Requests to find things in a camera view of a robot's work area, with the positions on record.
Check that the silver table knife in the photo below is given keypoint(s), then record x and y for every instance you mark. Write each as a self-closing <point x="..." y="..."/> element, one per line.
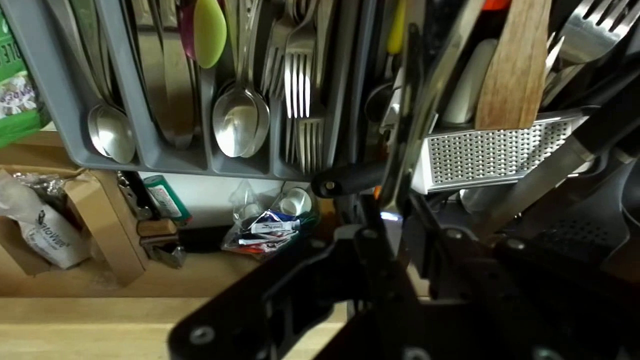
<point x="178" y="101"/>
<point x="148" y="61"/>

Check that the brown cardboard box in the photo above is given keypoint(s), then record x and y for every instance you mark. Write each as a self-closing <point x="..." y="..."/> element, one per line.
<point x="106" y="227"/>

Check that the open wooden drawer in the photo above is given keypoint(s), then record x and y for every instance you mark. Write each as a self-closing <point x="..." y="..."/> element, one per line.
<point x="100" y="320"/>

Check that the dark grey utensil tray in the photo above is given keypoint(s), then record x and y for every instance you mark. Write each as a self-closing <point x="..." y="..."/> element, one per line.
<point x="347" y="101"/>

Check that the green cardboard box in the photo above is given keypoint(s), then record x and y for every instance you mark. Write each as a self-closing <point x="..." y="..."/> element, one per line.
<point x="21" y="86"/>

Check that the silver dinner fork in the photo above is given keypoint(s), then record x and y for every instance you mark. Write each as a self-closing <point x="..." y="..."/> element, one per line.
<point x="298" y="86"/>
<point x="312" y="147"/>

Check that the clear bag of packets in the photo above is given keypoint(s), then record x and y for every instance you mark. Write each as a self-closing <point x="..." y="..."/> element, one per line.
<point x="273" y="222"/>

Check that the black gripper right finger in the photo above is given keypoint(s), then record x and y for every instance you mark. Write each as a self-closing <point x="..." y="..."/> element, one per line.
<point x="466" y="292"/>

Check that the light grey cutlery tray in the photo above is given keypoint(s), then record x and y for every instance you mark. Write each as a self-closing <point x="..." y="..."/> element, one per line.
<point x="61" y="101"/>

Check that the white plastic bag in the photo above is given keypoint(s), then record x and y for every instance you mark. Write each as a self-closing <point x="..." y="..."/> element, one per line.
<point x="46" y="232"/>

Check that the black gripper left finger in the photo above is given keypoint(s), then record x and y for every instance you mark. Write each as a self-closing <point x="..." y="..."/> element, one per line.
<point x="280" y="301"/>

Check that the red plastic utensil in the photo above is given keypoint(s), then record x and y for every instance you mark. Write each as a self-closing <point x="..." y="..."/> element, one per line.
<point x="496" y="5"/>

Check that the large silver spoon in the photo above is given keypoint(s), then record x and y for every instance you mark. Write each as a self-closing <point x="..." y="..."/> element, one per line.
<point x="240" y="123"/>

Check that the green plastic spoon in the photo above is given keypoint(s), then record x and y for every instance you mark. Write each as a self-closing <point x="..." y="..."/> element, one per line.
<point x="210" y="32"/>

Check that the large silver serving fork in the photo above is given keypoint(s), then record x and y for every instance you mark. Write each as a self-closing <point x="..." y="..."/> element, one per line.
<point x="592" y="32"/>

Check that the maroon plastic spoon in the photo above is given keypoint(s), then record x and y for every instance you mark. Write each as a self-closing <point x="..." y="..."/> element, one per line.
<point x="185" y="27"/>

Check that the small silver spoon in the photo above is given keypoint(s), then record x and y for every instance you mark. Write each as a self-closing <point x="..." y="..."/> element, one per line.
<point x="112" y="132"/>

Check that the green and white packet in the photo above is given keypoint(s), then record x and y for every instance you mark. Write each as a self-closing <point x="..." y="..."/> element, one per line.
<point x="167" y="199"/>

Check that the wooden spatula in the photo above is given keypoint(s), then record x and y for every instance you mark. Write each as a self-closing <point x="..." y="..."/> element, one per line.
<point x="512" y="67"/>

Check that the black slotted spatula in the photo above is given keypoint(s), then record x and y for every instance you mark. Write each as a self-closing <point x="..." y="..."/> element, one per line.
<point x="581" y="232"/>

